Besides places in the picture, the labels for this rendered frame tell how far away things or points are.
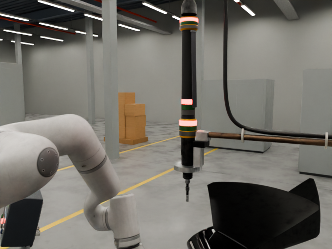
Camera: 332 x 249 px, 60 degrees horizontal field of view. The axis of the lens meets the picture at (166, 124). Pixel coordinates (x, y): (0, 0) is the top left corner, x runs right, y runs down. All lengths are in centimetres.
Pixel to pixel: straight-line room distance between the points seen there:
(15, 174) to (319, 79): 585
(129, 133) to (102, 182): 823
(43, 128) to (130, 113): 825
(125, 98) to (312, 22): 791
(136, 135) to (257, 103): 369
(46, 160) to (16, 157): 5
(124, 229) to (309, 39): 1236
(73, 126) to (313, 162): 580
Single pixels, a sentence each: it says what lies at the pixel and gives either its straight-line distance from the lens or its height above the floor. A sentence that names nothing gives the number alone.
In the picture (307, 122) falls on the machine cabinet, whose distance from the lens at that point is 618.
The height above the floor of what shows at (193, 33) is 177.
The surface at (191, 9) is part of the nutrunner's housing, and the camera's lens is 72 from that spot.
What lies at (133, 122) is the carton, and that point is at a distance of 894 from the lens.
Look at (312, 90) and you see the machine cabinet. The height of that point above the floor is 165.
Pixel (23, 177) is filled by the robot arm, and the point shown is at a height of 149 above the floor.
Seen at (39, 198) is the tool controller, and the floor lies 123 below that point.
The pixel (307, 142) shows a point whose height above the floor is 154.
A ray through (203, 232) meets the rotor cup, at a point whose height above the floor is 126.
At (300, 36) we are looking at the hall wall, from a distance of 1304.
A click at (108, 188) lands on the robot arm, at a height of 137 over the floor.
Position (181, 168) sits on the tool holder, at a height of 146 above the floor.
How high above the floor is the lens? 164
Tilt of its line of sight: 7 degrees down
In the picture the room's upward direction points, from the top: straight up
